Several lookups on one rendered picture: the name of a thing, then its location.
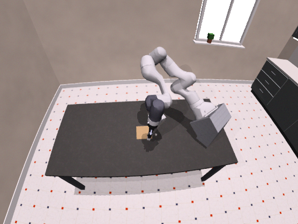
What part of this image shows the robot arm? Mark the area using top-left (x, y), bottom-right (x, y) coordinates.
top-left (140, 47), bottom-right (218, 126)

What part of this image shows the tan mat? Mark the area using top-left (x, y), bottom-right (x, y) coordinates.
top-left (136, 126), bottom-right (149, 139)

